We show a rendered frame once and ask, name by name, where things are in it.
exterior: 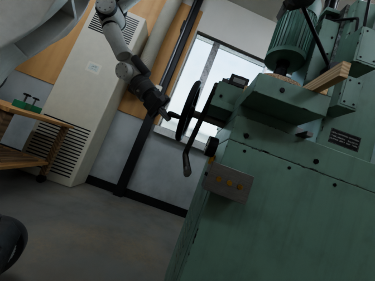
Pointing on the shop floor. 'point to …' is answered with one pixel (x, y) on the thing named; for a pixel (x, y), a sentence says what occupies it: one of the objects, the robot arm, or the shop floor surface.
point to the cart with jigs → (18, 157)
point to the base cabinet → (276, 226)
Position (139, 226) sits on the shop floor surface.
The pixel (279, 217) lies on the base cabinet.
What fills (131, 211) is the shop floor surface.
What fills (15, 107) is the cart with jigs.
